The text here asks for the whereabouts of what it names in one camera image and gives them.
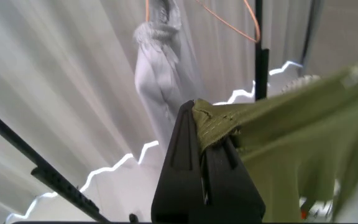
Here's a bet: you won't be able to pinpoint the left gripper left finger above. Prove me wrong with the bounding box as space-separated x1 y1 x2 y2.
151 100 203 222

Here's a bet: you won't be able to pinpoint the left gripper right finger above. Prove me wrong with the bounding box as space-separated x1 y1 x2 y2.
201 136 266 222

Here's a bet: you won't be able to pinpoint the green garment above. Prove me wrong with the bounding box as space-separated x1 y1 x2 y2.
191 57 358 223

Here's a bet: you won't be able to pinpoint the pale grey shorts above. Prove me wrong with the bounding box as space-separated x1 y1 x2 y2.
132 0 204 150

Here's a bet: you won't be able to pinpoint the white laundry basket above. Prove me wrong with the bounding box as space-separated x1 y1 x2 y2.
280 73 322 95

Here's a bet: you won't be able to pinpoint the white curtain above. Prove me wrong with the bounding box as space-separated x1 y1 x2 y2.
0 0 323 215

